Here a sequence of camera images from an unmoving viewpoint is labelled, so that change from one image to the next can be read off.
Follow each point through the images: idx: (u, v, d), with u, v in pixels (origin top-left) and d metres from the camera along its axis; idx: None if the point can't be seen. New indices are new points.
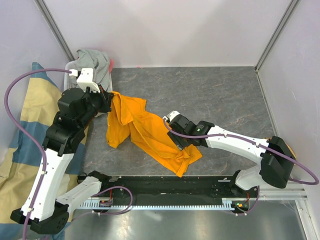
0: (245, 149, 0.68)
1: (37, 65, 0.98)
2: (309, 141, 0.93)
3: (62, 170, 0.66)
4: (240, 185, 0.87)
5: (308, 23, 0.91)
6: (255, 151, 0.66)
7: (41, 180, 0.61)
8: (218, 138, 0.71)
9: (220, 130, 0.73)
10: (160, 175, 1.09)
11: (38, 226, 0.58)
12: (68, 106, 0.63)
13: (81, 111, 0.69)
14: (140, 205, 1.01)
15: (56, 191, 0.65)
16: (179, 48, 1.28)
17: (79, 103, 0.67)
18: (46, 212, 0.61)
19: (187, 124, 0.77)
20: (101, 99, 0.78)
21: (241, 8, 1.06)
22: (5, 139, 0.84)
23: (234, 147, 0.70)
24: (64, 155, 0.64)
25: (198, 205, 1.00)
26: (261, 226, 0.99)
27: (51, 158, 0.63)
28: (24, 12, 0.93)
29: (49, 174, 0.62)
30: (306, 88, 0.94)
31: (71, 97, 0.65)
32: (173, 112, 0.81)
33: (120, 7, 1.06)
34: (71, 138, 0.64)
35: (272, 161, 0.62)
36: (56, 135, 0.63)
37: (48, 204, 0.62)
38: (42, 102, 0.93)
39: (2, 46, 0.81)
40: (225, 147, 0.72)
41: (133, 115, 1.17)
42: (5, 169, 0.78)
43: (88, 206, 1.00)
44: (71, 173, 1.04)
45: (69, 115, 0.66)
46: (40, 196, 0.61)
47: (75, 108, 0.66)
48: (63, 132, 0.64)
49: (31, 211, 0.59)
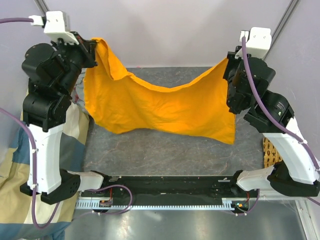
0: (304, 168, 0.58)
1: None
2: (310, 141, 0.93)
3: (55, 141, 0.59)
4: (241, 185, 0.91)
5: (308, 23, 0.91)
6: (311, 175, 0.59)
7: (35, 159, 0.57)
8: (292, 141, 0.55)
9: (295, 131, 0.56)
10: (160, 175, 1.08)
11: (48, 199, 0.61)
12: (36, 71, 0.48)
13: (56, 74, 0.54)
14: (139, 205, 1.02)
15: (57, 157, 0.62)
16: (179, 48, 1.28)
17: (53, 63, 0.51)
18: (53, 181, 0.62)
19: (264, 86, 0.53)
20: (81, 53, 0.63)
21: (240, 8, 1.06)
22: (5, 139, 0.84)
23: (297, 159, 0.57)
24: (51, 129, 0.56)
25: (198, 205, 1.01)
26: (261, 226, 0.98)
27: (37, 135, 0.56)
28: (24, 13, 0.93)
29: (41, 150, 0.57)
30: (306, 88, 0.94)
31: (37, 57, 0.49)
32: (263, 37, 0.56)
33: (120, 7, 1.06)
34: (53, 108, 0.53)
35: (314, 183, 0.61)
36: (34, 107, 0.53)
37: (51, 176, 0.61)
38: None
39: (2, 45, 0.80)
40: (280, 147, 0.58)
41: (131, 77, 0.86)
42: (5, 169, 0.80)
43: (88, 205, 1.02)
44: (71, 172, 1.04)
45: (43, 83, 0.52)
46: (41, 172, 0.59)
47: (48, 72, 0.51)
48: (41, 102, 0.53)
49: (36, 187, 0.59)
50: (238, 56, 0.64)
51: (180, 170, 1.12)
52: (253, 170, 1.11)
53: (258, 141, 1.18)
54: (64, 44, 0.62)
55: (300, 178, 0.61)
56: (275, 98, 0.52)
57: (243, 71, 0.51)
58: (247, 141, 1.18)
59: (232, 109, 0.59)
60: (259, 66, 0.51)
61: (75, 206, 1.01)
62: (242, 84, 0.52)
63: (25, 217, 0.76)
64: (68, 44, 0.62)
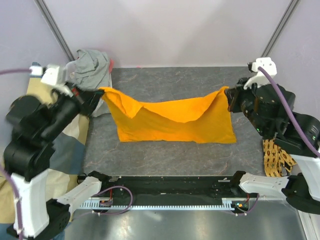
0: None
1: (37, 65, 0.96)
2: None
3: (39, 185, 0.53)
4: (243, 188, 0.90)
5: (308, 24, 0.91)
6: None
7: (18, 207, 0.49)
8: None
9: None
10: (160, 175, 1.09)
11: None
12: (18, 123, 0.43)
13: (41, 123, 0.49)
14: (139, 205, 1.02)
15: (43, 198, 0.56)
16: (179, 48, 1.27)
17: (38, 115, 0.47)
18: (40, 223, 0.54)
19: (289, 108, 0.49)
20: (77, 104, 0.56)
21: (241, 8, 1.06)
22: (5, 139, 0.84)
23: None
24: (34, 179, 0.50)
25: (198, 205, 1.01)
26: (261, 226, 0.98)
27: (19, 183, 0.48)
28: (24, 13, 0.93)
29: (25, 197, 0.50)
30: (306, 88, 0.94)
31: (21, 108, 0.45)
32: (269, 64, 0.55)
33: (120, 7, 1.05)
34: (35, 158, 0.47)
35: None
36: (15, 158, 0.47)
37: (38, 219, 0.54)
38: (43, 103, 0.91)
39: (2, 45, 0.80)
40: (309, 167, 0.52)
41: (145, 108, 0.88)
42: None
43: (88, 205, 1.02)
44: (71, 173, 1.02)
45: (26, 134, 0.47)
46: (25, 217, 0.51)
47: (32, 123, 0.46)
48: (22, 152, 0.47)
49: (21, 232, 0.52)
50: (247, 86, 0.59)
51: (180, 170, 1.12)
52: (253, 170, 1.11)
53: (258, 141, 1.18)
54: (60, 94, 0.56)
55: None
56: (306, 121, 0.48)
57: (261, 98, 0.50)
58: (247, 141, 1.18)
59: (265, 137, 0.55)
60: (279, 92, 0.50)
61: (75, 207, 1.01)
62: (262, 110, 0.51)
63: None
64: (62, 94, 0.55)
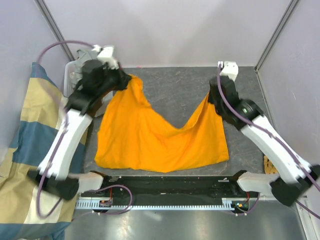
0: (283, 163, 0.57)
1: (37, 65, 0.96)
2: (309, 140, 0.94)
3: (79, 135, 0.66)
4: (240, 185, 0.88)
5: (308, 24, 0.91)
6: (293, 171, 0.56)
7: (61, 138, 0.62)
8: (262, 134, 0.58)
9: (269, 127, 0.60)
10: (160, 175, 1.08)
11: (54, 184, 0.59)
12: (89, 72, 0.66)
13: (99, 80, 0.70)
14: (139, 205, 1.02)
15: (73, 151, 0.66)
16: (179, 49, 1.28)
17: (99, 71, 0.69)
18: (65, 169, 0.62)
19: (233, 94, 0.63)
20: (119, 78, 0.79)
21: (240, 8, 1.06)
22: (5, 139, 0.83)
23: (274, 154, 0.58)
24: (84, 118, 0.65)
25: (198, 205, 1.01)
26: (261, 226, 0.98)
27: (71, 119, 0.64)
28: (25, 13, 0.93)
29: (69, 133, 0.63)
30: (307, 88, 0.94)
31: (91, 64, 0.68)
32: (232, 66, 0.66)
33: (120, 7, 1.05)
34: (91, 103, 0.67)
35: (303, 188, 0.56)
36: (76, 102, 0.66)
37: (65, 161, 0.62)
38: (42, 103, 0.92)
39: (2, 45, 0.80)
40: (261, 146, 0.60)
41: (139, 121, 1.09)
42: (5, 169, 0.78)
43: (88, 205, 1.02)
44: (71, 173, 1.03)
45: (89, 82, 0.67)
46: (57, 155, 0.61)
47: (96, 75, 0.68)
48: (84, 98, 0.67)
49: (48, 167, 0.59)
50: None
51: (180, 170, 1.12)
52: (253, 170, 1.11)
53: None
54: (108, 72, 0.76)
55: (286, 178, 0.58)
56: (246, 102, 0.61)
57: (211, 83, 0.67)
58: (247, 141, 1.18)
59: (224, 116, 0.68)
60: (226, 78, 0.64)
61: (75, 207, 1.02)
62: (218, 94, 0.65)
63: (25, 217, 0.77)
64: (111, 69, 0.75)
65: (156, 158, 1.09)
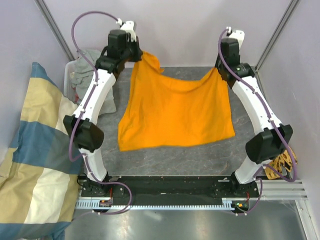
0: (256, 115, 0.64)
1: (37, 65, 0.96)
2: (310, 140, 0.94)
3: (106, 91, 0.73)
4: (237, 176, 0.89)
5: (308, 23, 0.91)
6: (262, 122, 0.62)
7: (93, 89, 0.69)
8: (246, 90, 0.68)
9: (255, 85, 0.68)
10: (160, 175, 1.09)
11: (88, 125, 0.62)
12: (116, 38, 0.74)
13: (123, 47, 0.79)
14: (139, 205, 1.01)
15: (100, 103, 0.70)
16: (179, 48, 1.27)
17: (124, 38, 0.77)
18: (94, 117, 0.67)
19: (235, 55, 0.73)
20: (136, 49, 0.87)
21: (241, 8, 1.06)
22: (5, 139, 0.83)
23: (251, 106, 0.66)
24: (111, 75, 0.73)
25: (198, 205, 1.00)
26: (261, 226, 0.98)
27: (101, 75, 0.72)
28: (24, 13, 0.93)
29: (100, 86, 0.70)
30: (307, 88, 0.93)
31: (117, 32, 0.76)
32: (240, 33, 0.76)
33: (120, 6, 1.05)
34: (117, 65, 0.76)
35: (266, 139, 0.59)
36: (103, 63, 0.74)
37: (96, 110, 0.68)
38: (42, 102, 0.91)
39: (2, 45, 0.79)
40: (245, 101, 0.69)
41: (151, 91, 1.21)
42: (5, 169, 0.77)
43: (88, 205, 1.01)
44: (71, 173, 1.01)
45: (115, 47, 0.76)
46: (90, 103, 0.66)
47: (121, 42, 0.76)
48: (110, 60, 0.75)
49: (83, 112, 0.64)
50: None
51: (180, 170, 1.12)
52: None
53: None
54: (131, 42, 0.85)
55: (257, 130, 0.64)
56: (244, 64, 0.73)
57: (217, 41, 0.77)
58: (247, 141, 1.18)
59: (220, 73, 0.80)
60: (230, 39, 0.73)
61: (75, 207, 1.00)
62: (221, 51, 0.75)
63: (25, 217, 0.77)
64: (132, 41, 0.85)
65: (176, 121, 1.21)
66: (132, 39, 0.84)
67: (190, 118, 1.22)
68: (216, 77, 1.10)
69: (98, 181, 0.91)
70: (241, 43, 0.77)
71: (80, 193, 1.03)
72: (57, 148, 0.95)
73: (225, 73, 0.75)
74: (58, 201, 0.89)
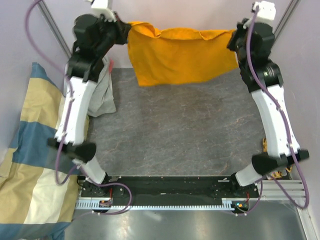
0: (275, 136, 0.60)
1: (37, 65, 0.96)
2: (310, 140, 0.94)
3: (86, 101, 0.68)
4: (238, 179, 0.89)
5: (308, 23, 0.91)
6: (281, 147, 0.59)
7: (70, 107, 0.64)
8: (270, 104, 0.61)
9: (280, 100, 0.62)
10: (160, 175, 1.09)
11: (73, 149, 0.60)
12: (83, 32, 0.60)
13: (96, 39, 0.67)
14: (139, 205, 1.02)
15: (82, 117, 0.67)
16: None
17: (94, 29, 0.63)
18: (79, 136, 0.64)
19: (265, 52, 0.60)
20: (116, 30, 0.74)
21: (241, 8, 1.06)
22: (4, 139, 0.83)
23: (271, 122, 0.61)
24: (88, 84, 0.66)
25: (198, 205, 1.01)
26: (261, 226, 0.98)
27: (76, 85, 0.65)
28: (24, 13, 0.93)
29: (77, 100, 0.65)
30: (307, 88, 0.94)
31: (86, 22, 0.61)
32: (269, 10, 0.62)
33: (120, 7, 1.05)
34: (93, 66, 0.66)
35: (280, 165, 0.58)
36: (78, 65, 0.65)
37: (79, 128, 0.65)
38: (42, 102, 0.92)
39: (2, 45, 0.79)
40: (264, 114, 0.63)
41: (156, 55, 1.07)
42: (4, 169, 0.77)
43: (88, 205, 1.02)
44: (72, 172, 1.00)
45: (86, 44, 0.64)
46: (70, 125, 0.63)
47: (91, 35, 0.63)
48: (84, 61, 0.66)
49: (64, 135, 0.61)
50: (245, 25, 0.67)
51: (180, 170, 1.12)
52: None
53: (258, 141, 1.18)
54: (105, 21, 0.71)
55: (272, 151, 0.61)
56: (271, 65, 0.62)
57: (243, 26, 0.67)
58: (247, 141, 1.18)
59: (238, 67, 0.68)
60: (265, 26, 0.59)
61: (75, 207, 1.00)
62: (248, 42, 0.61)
63: (24, 218, 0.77)
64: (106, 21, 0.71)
65: (185, 67, 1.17)
66: (110, 19, 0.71)
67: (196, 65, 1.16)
68: (224, 38, 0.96)
69: (97, 184, 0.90)
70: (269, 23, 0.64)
71: (80, 193, 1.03)
72: None
73: (247, 74, 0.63)
74: (57, 201, 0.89)
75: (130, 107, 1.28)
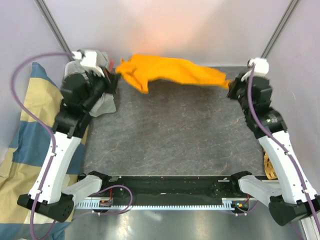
0: (288, 183, 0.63)
1: (37, 65, 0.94)
2: (310, 140, 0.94)
3: (70, 154, 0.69)
4: (241, 185, 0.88)
5: (308, 23, 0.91)
6: (296, 193, 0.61)
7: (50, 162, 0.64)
8: (277, 148, 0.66)
9: (286, 144, 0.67)
10: (160, 175, 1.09)
11: (46, 210, 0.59)
12: (71, 93, 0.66)
13: (82, 96, 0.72)
14: (139, 205, 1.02)
15: (64, 169, 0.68)
16: (179, 48, 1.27)
17: (80, 87, 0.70)
18: (55, 192, 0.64)
19: (265, 102, 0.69)
20: (104, 82, 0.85)
21: (241, 8, 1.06)
22: (4, 139, 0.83)
23: (282, 169, 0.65)
24: (73, 137, 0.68)
25: (198, 205, 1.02)
26: (262, 226, 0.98)
27: (59, 141, 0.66)
28: (24, 13, 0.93)
29: (59, 155, 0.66)
30: (306, 88, 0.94)
31: (71, 83, 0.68)
32: (262, 64, 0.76)
33: (120, 6, 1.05)
34: (80, 122, 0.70)
35: (299, 214, 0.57)
36: (65, 120, 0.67)
37: (56, 187, 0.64)
38: (43, 102, 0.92)
39: (2, 45, 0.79)
40: (274, 159, 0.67)
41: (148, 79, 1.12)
42: (5, 169, 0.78)
43: (88, 205, 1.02)
44: (71, 173, 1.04)
45: (72, 102, 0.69)
46: (47, 181, 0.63)
47: (78, 93, 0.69)
48: (71, 116, 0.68)
49: (39, 193, 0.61)
50: (244, 78, 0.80)
51: (180, 170, 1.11)
52: (253, 170, 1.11)
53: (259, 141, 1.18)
54: (93, 74, 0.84)
55: (288, 197, 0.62)
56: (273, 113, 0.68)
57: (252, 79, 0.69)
58: (247, 141, 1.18)
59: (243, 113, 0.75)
60: (264, 82, 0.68)
61: (75, 206, 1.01)
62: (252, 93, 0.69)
63: (25, 217, 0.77)
64: (95, 75, 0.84)
65: None
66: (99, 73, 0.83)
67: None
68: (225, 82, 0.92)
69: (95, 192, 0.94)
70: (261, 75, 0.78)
71: None
72: None
73: (252, 123, 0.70)
74: None
75: (130, 107, 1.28)
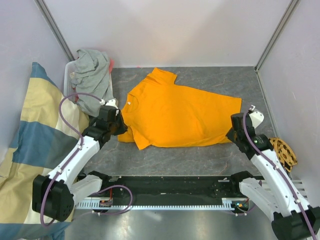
0: (281, 195, 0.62)
1: (37, 65, 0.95)
2: (310, 140, 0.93)
3: (88, 157, 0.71)
4: (241, 187, 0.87)
5: (308, 23, 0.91)
6: (289, 204, 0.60)
7: (75, 152, 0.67)
8: (266, 164, 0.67)
9: (274, 160, 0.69)
10: (160, 175, 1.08)
11: (60, 189, 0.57)
12: (107, 112, 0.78)
13: (112, 120, 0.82)
14: (139, 205, 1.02)
15: (80, 167, 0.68)
16: (179, 48, 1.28)
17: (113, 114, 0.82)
18: (70, 180, 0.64)
19: (248, 127, 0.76)
20: None
21: (240, 9, 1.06)
22: (4, 139, 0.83)
23: (274, 184, 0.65)
24: (96, 143, 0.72)
25: (198, 205, 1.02)
26: (262, 226, 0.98)
27: (87, 140, 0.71)
28: (24, 13, 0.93)
29: (83, 150, 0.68)
30: (306, 88, 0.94)
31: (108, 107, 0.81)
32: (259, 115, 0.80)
33: (120, 7, 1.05)
34: (103, 135, 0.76)
35: (295, 224, 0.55)
36: (90, 132, 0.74)
37: (72, 175, 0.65)
38: (42, 102, 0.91)
39: (2, 45, 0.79)
40: (267, 177, 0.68)
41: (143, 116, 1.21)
42: (4, 169, 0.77)
43: (88, 205, 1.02)
44: None
45: (104, 120, 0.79)
46: (68, 166, 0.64)
47: (110, 116, 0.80)
48: (98, 130, 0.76)
49: (59, 173, 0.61)
50: None
51: (180, 170, 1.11)
52: (253, 170, 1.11)
53: None
54: None
55: (284, 210, 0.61)
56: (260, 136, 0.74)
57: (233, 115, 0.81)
58: None
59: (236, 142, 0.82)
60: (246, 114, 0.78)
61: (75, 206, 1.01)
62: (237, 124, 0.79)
63: (25, 217, 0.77)
64: None
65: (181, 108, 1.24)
66: None
67: (201, 108, 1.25)
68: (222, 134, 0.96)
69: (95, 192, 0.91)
70: (259, 123, 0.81)
71: None
72: (57, 148, 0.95)
73: (243, 145, 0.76)
74: None
75: None
